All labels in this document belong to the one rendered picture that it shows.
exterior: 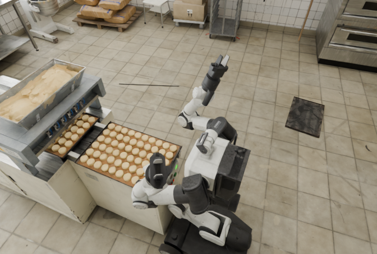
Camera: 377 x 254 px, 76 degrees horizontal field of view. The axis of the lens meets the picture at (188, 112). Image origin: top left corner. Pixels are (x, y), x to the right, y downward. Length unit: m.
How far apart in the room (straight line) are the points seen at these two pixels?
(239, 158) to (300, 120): 2.17
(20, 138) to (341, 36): 4.03
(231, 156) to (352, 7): 3.23
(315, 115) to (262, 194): 1.39
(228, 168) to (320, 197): 1.70
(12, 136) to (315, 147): 2.85
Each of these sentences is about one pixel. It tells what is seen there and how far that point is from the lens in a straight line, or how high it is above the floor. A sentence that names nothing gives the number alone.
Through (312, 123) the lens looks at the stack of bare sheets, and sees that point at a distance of 3.40.
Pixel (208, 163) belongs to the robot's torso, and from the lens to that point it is 1.24.
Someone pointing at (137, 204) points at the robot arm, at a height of 1.14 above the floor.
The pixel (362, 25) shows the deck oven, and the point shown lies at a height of 0.72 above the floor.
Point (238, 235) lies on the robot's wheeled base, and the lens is 2.04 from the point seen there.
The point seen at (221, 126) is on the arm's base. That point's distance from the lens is 1.37.
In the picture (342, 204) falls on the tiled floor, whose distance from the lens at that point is 2.88.
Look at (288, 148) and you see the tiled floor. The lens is 3.03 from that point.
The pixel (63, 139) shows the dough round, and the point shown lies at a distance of 1.94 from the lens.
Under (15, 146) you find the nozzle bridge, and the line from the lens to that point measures 1.67.
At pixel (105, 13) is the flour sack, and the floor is 0.35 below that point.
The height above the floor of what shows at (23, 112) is 1.29.
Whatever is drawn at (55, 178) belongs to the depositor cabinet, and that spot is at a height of 0.79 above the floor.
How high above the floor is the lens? 2.27
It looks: 46 degrees down
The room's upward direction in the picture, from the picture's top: straight up
